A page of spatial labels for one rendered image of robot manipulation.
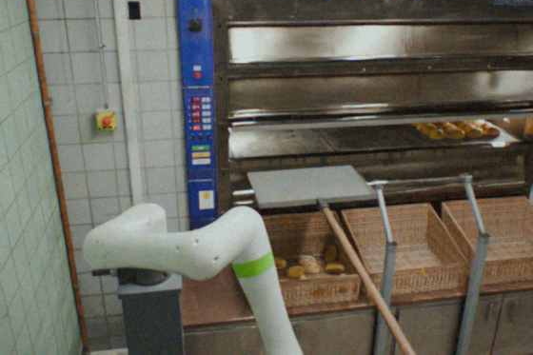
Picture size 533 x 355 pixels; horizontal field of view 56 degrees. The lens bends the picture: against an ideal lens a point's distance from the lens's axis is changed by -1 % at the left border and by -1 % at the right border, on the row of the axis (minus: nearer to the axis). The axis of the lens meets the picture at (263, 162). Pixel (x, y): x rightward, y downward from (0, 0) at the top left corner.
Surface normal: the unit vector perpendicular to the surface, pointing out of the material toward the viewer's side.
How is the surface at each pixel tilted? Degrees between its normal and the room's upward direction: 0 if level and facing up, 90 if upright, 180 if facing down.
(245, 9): 90
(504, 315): 90
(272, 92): 70
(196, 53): 90
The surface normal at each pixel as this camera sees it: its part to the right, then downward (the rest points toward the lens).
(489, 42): 0.16, 0.02
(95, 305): 0.17, 0.37
